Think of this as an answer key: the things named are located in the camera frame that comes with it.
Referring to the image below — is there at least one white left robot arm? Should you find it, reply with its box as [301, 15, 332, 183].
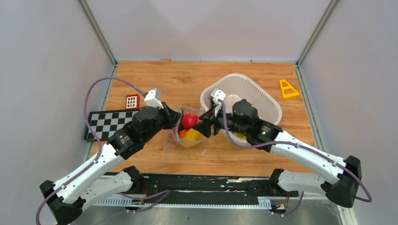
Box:
[39, 103, 182, 225]

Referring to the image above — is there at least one black white checkerboard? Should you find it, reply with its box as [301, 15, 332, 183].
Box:
[88, 109, 138, 141]

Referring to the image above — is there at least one clear zip top bag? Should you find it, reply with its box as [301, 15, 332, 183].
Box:
[163, 106, 206, 150]

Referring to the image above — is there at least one red toy apple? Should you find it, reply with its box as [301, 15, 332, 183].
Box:
[181, 114, 199, 130]

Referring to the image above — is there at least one yellow toy frame block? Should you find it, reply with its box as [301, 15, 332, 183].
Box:
[279, 79, 300, 100]

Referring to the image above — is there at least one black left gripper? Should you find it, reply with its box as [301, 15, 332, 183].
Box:
[143, 101, 183, 143]

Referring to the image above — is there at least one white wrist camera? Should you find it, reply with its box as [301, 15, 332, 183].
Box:
[208, 88, 226, 105]
[144, 88, 163, 108]

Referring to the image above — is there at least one red toy window block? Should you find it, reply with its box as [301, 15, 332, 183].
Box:
[125, 94, 140, 110]

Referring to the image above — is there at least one orange toy pumpkin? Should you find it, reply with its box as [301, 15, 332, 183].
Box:
[178, 129, 187, 139]

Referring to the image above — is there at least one yellow toy lemon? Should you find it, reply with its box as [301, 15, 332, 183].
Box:
[234, 133, 247, 140]

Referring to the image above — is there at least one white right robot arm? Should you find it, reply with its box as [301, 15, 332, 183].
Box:
[193, 99, 364, 208]

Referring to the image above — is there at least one yellow toy mango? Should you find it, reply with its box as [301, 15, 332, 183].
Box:
[183, 128, 202, 145]

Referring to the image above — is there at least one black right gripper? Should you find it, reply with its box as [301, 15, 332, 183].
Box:
[192, 104, 248, 138]

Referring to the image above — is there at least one white plastic basket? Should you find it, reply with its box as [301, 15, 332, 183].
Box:
[200, 73, 283, 152]

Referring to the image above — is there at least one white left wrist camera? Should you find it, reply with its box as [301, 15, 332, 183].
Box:
[144, 88, 163, 108]

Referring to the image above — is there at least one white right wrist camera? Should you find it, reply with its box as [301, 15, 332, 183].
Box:
[208, 88, 226, 105]

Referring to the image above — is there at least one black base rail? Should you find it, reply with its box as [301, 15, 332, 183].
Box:
[122, 173, 299, 209]

